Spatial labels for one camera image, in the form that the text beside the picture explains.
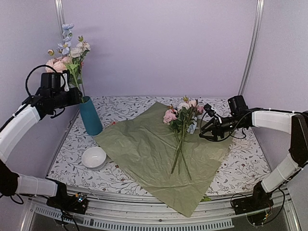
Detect green tissue paper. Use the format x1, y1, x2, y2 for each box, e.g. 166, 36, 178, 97
95, 102, 231, 217

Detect white bowl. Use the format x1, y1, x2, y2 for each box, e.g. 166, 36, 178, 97
81, 147, 107, 170

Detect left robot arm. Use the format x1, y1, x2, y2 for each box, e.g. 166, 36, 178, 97
0, 88, 82, 209

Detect black left camera cable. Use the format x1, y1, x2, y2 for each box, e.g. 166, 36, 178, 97
25, 64, 68, 97

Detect teal cylindrical vase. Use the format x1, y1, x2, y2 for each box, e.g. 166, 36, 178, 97
79, 96, 103, 136

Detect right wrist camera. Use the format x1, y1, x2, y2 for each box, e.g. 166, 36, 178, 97
203, 103, 222, 123

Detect aluminium front rail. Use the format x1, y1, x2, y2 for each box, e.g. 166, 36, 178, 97
21, 186, 301, 231

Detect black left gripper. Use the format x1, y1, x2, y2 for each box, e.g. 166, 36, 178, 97
53, 86, 83, 108

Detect black right camera cable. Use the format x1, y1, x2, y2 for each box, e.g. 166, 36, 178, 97
198, 112, 253, 142

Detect pink flower stem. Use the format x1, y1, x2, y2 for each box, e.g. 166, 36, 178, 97
53, 56, 72, 73
46, 49, 68, 69

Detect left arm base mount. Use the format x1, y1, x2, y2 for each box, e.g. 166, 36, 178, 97
46, 191, 89, 215

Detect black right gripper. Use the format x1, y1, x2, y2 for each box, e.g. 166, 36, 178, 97
199, 115, 245, 141

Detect right aluminium frame post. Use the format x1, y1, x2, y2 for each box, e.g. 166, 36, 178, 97
238, 0, 264, 95

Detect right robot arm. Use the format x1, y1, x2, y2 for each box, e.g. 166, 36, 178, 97
206, 93, 308, 196

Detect bunch of mixed flowers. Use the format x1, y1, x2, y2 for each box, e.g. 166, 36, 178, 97
163, 96, 204, 180

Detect blue flower stem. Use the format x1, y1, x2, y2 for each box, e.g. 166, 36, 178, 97
58, 23, 82, 92

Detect white flower stem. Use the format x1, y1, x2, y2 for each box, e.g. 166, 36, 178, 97
70, 35, 91, 96

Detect beige printed ribbon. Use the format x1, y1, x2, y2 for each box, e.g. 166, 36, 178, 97
233, 140, 250, 148

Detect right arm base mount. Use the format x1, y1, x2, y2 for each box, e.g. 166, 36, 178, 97
231, 191, 274, 215

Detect floral patterned table mat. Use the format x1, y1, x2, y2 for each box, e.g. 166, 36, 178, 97
47, 96, 270, 196

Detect black camera cable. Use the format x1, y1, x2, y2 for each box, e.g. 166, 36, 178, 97
198, 112, 253, 142
25, 64, 68, 97

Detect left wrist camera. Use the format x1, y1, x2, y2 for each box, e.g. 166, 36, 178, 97
40, 72, 69, 92

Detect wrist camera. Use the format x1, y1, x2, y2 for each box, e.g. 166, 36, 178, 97
203, 103, 222, 123
40, 72, 69, 92

